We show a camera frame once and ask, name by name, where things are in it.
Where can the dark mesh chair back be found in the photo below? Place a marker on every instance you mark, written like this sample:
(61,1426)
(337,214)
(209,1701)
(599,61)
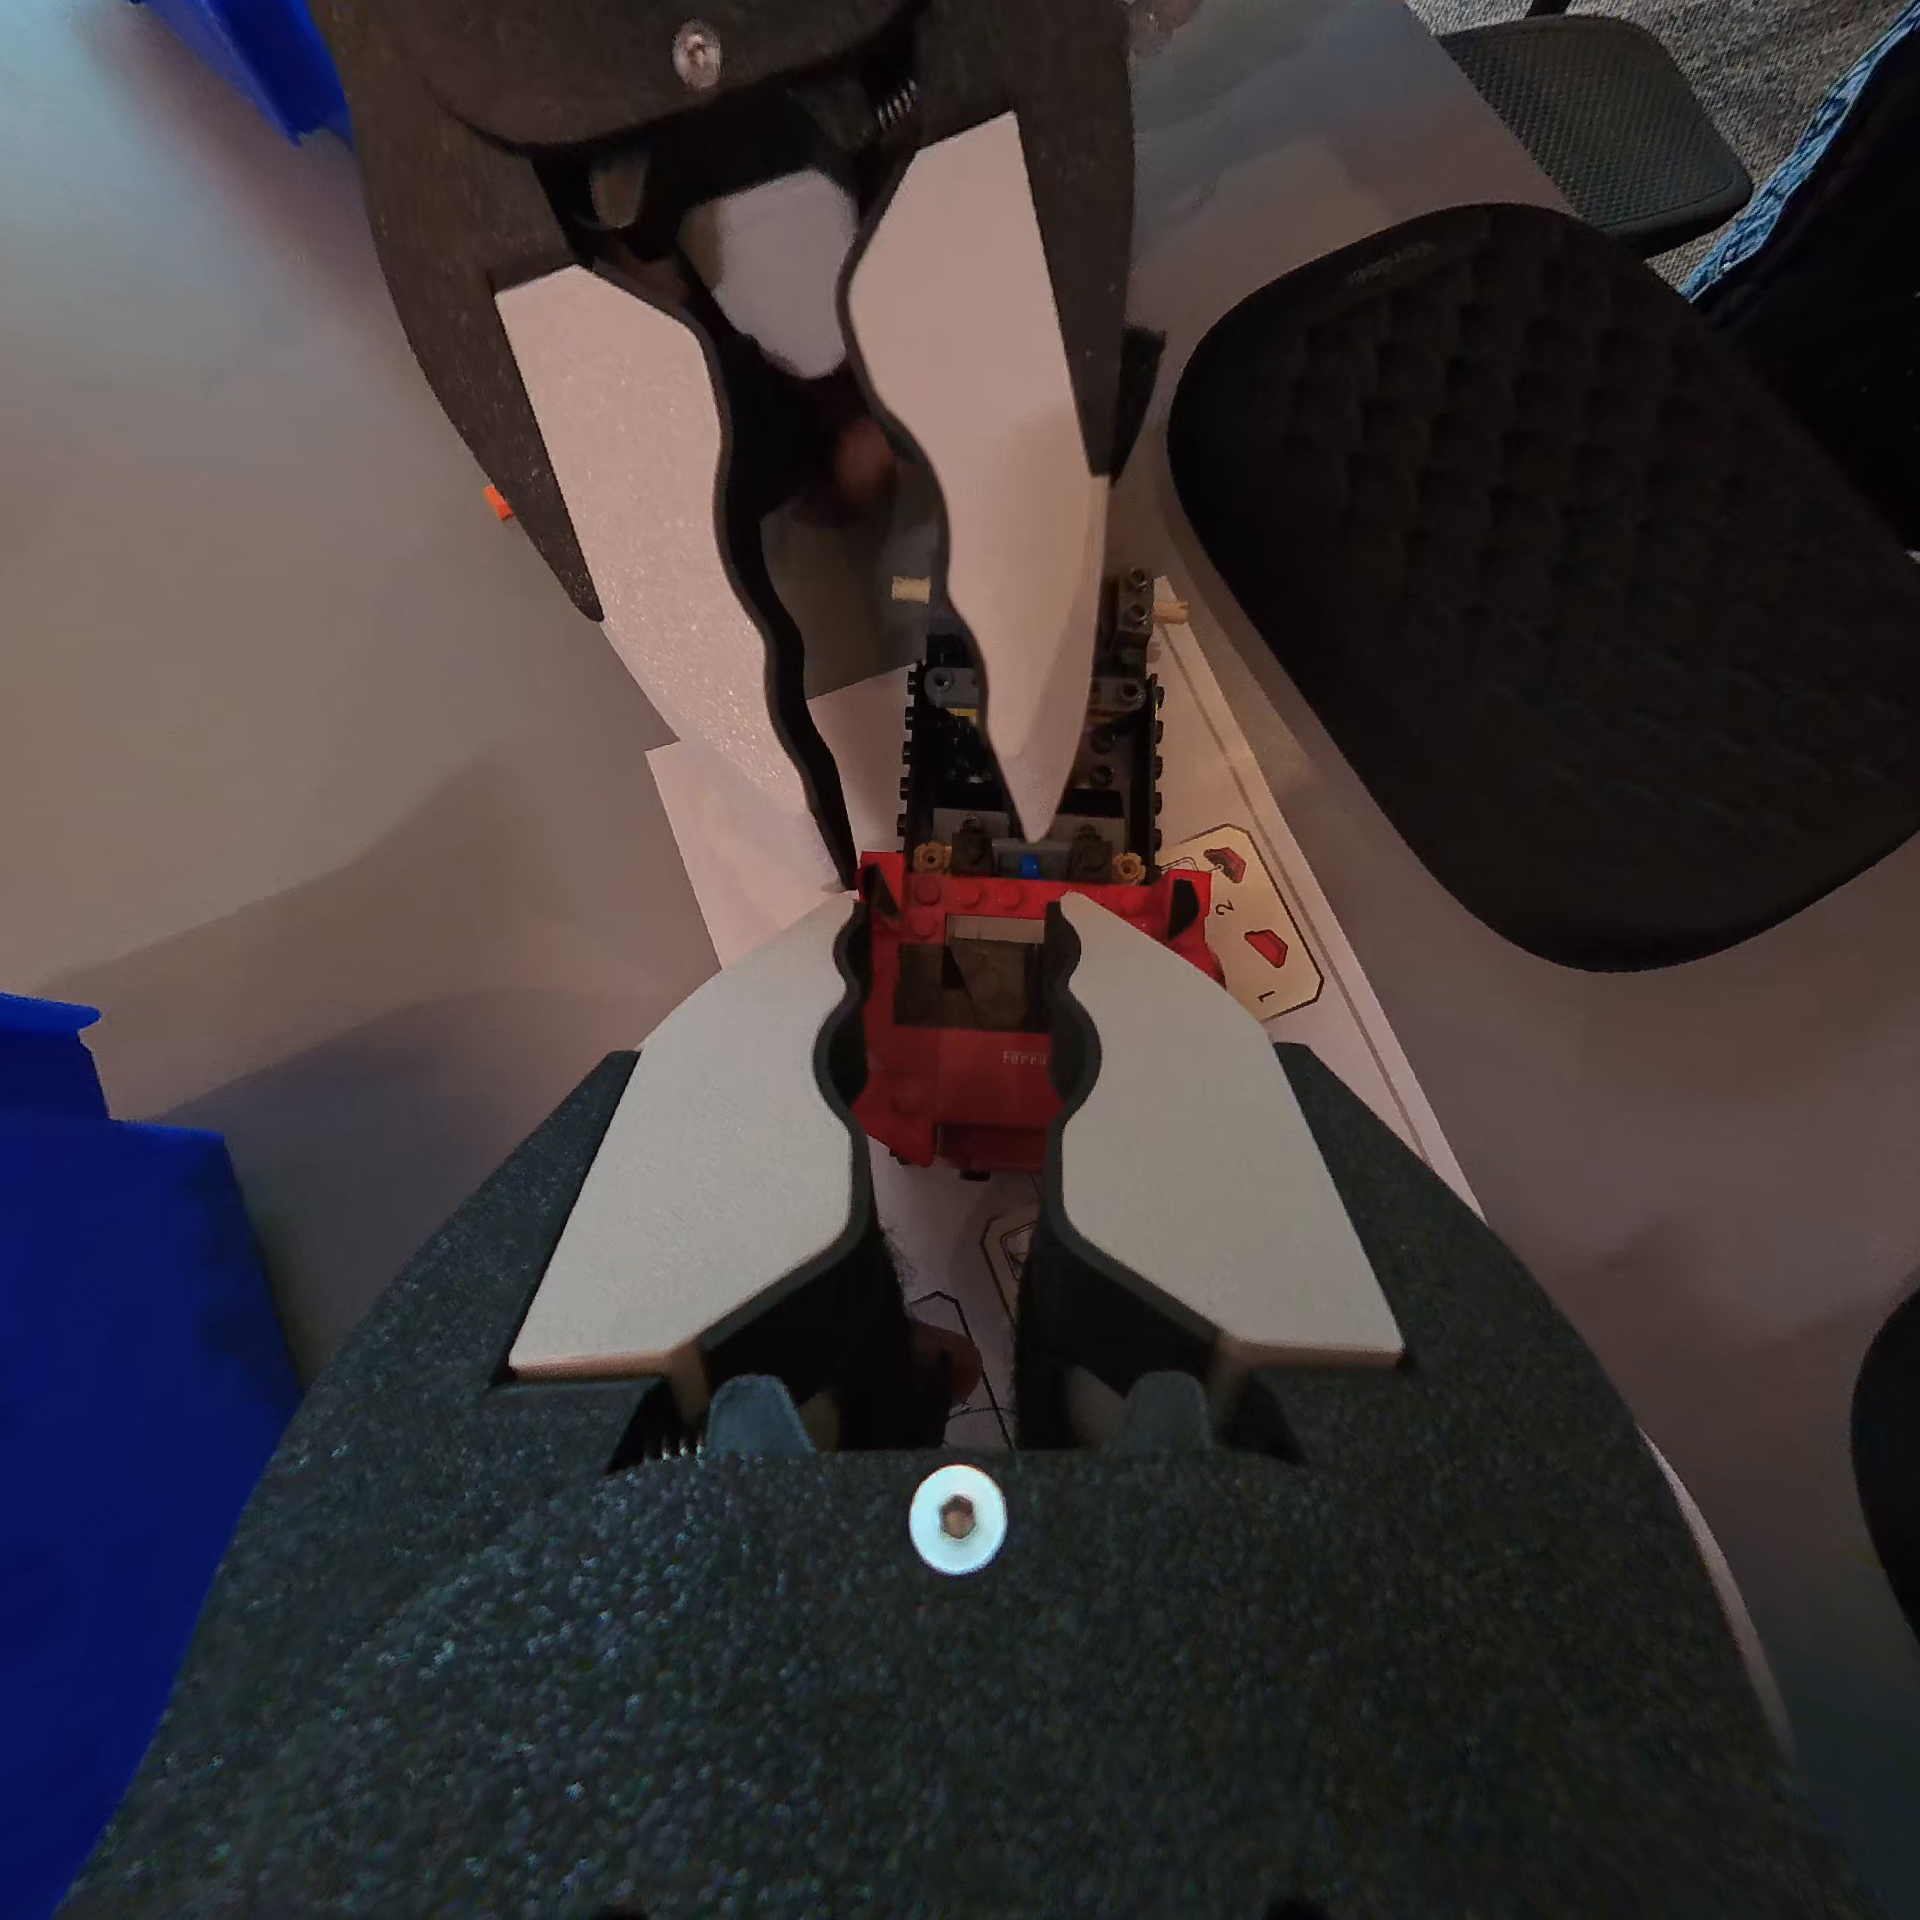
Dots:
(1846,300)

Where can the lego instruction booklet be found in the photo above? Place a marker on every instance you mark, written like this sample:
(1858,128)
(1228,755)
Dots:
(1290,961)

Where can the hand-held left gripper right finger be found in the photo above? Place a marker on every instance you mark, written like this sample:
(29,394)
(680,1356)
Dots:
(1217,1201)

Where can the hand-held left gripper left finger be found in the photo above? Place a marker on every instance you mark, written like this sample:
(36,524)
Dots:
(691,1201)

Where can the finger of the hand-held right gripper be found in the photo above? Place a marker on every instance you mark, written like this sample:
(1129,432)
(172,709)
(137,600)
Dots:
(617,451)
(1007,391)

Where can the blue plastic bin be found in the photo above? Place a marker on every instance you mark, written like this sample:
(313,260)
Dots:
(257,46)
(121,1440)

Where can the red and black lego car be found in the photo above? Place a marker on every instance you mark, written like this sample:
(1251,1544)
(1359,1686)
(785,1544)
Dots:
(977,1037)

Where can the black quilted chair seat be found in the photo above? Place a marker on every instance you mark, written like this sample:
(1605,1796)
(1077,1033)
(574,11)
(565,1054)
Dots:
(1897,1471)
(1560,600)

